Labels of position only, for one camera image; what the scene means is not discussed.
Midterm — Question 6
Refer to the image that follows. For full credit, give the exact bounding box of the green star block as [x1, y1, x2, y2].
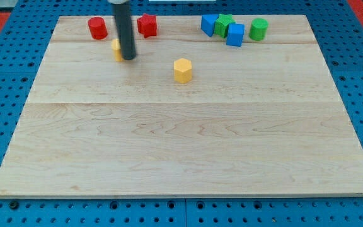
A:
[214, 14, 236, 38]

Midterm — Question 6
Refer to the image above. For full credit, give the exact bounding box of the red star block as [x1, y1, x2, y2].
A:
[137, 13, 158, 38]

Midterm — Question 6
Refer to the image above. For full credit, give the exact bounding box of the yellow hexagon block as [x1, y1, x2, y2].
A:
[173, 58, 192, 83]

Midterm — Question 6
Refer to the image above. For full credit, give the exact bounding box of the light wooden board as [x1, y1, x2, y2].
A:
[0, 15, 363, 199]

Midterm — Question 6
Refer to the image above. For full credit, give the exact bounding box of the blue cube block right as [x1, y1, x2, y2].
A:
[226, 23, 245, 47]

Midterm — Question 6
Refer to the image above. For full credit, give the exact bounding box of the blue block left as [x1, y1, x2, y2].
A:
[200, 15, 219, 37]

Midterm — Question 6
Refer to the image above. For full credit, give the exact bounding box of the yellow block behind rod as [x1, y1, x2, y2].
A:
[111, 38, 123, 62]

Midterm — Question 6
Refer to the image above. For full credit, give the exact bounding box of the green cylinder block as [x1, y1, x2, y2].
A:
[249, 18, 268, 41]

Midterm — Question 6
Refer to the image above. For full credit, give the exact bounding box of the red cylinder block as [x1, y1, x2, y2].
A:
[88, 16, 108, 40]

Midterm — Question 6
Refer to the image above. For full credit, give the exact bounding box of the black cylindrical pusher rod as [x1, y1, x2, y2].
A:
[108, 0, 137, 60]

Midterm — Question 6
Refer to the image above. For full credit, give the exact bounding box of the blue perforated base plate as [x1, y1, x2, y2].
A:
[0, 1, 363, 226]

